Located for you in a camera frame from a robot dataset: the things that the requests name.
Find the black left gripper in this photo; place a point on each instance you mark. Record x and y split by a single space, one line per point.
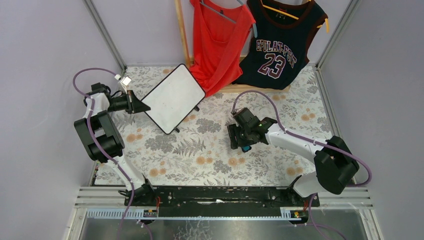
131 103

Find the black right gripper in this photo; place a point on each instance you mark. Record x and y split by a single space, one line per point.
234 136

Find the blue black whiteboard eraser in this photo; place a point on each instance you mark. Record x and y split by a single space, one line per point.
246 149

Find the white whiteboard black frame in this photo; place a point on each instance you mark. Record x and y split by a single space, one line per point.
173 99

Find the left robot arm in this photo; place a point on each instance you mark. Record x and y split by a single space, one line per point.
103 142

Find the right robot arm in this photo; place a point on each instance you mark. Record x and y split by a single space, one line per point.
333 162

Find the wooden clothes rack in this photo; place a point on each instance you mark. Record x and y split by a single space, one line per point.
188 60

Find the floral patterned table mat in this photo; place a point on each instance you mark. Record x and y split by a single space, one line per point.
200 153

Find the red tank top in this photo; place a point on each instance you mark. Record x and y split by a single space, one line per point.
218 44

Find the grey clothes hanger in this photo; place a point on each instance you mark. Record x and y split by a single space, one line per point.
253 25

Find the navy basketball jersey 23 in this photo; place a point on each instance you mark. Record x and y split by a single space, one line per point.
280 50

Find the yellow clothes hanger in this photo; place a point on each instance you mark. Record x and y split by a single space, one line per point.
277 10

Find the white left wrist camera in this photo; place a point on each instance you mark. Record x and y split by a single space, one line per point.
123 82

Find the aluminium frame post left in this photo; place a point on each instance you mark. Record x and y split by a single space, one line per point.
98 21

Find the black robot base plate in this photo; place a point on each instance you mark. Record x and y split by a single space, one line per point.
231 198

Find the slotted cable duct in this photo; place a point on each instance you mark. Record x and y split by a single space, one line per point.
191 214

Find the aluminium frame rail right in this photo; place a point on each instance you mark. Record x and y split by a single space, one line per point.
338 31

